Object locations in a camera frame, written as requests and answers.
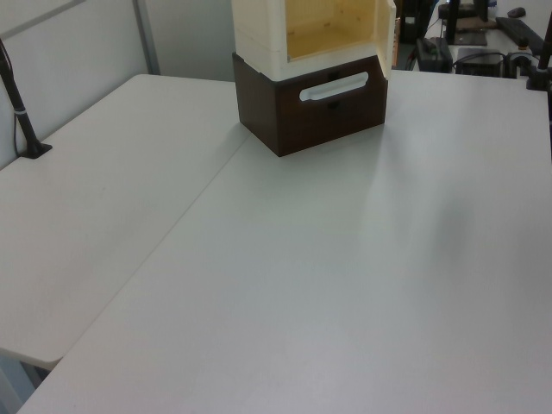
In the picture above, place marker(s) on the black keyboard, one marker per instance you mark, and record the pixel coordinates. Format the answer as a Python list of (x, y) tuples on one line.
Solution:
[(519, 28)]

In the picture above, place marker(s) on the black computer mouse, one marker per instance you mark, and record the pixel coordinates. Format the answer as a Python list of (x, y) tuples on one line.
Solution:
[(516, 12)]

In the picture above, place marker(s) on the dark brown wooden drawer box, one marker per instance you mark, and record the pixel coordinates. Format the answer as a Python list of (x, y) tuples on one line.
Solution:
[(328, 125)]

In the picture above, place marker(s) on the black electronics box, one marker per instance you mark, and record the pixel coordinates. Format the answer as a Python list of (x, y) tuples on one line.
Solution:
[(433, 54)]

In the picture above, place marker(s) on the black desktop device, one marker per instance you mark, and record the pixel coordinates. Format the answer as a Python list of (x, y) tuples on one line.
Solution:
[(481, 62)]

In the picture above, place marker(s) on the cream plastic cabinet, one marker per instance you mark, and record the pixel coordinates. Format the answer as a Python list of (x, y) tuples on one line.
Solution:
[(259, 39)]

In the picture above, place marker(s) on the black camera stand pole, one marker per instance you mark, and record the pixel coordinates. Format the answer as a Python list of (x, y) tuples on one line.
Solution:
[(19, 112)]

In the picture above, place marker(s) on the black monitor stand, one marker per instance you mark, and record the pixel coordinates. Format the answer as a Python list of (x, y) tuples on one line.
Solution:
[(452, 21)]

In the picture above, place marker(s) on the black clamp stand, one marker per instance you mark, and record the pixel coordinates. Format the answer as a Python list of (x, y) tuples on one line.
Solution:
[(541, 73)]

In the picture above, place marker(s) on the cream cabinet door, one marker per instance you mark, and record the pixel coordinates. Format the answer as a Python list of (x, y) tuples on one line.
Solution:
[(385, 39)]

